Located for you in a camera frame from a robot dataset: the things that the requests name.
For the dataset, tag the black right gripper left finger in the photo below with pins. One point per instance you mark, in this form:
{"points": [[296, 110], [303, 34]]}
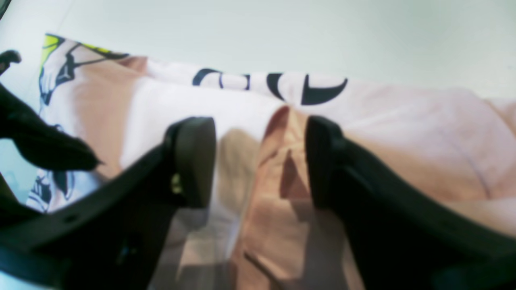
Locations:
{"points": [[113, 238]]}

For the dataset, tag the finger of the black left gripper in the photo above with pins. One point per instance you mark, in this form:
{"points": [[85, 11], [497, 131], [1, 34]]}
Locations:
{"points": [[39, 143], [7, 58]]}

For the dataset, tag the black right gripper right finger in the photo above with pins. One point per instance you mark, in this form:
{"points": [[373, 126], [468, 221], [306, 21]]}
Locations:
{"points": [[400, 238]]}

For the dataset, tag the pink T-shirt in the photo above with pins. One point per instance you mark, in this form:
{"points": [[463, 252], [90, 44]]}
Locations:
{"points": [[262, 231]]}

